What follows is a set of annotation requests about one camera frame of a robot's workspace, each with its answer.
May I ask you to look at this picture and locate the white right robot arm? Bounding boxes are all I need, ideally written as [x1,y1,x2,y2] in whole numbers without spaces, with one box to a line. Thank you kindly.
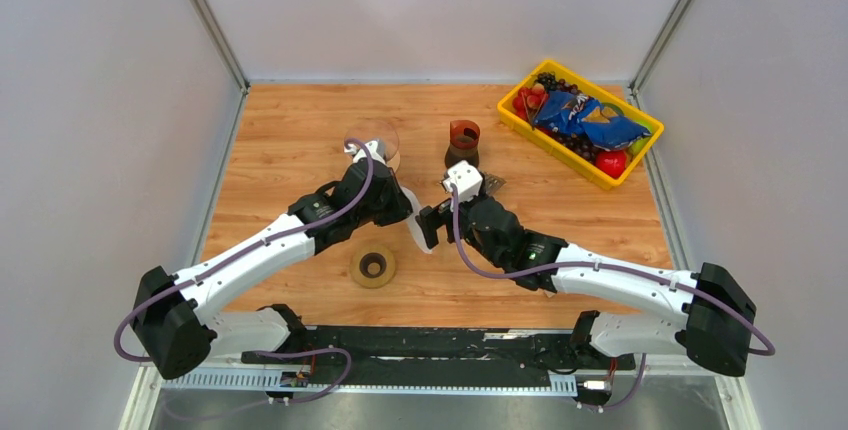
[415,196,775,377]

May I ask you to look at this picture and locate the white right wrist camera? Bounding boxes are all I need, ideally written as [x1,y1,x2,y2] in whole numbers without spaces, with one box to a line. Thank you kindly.
[441,160,484,202]

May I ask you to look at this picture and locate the dark grape bunch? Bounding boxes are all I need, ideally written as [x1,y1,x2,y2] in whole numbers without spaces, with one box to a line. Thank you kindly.
[534,72,600,164]

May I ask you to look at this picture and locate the red apple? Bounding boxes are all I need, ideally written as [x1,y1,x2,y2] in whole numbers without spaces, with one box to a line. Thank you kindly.
[595,150,629,179]

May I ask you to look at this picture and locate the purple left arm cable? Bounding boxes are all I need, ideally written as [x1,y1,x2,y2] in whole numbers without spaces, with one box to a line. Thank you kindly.
[113,138,376,405]

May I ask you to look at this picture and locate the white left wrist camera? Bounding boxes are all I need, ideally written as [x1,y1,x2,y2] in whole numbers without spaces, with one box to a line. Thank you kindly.
[344,139,390,165]

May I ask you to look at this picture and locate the green apple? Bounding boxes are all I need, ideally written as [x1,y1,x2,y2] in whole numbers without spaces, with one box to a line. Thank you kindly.
[627,119,653,158]

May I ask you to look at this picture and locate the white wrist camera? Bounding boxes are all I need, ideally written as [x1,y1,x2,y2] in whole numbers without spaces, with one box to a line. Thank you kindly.
[441,160,484,202]
[344,139,390,165]

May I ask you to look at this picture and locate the clear plastic cone dripper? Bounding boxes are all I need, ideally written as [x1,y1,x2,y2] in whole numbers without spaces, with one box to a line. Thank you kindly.
[343,118,401,171]

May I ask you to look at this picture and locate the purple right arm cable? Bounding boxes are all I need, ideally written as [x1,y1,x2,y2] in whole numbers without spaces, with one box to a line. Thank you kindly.
[449,185,778,412]

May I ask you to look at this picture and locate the yellow plastic bin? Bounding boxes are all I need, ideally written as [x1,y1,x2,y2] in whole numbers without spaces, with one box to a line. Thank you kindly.
[498,60,664,189]

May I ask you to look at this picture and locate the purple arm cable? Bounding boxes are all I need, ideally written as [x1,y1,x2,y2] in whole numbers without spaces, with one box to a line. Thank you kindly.
[449,185,778,412]
[113,138,376,405]

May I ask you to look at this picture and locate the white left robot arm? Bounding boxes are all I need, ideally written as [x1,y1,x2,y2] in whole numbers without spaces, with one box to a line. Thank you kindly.
[127,159,421,380]

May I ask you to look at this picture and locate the aluminium frame rail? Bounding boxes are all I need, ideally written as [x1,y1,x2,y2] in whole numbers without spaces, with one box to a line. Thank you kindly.
[119,320,763,430]

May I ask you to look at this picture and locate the white paper coffee filter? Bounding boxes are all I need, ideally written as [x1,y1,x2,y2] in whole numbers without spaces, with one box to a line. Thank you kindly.
[401,186,432,254]

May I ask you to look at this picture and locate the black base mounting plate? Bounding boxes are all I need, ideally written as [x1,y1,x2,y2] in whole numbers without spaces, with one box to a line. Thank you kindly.
[280,326,610,388]

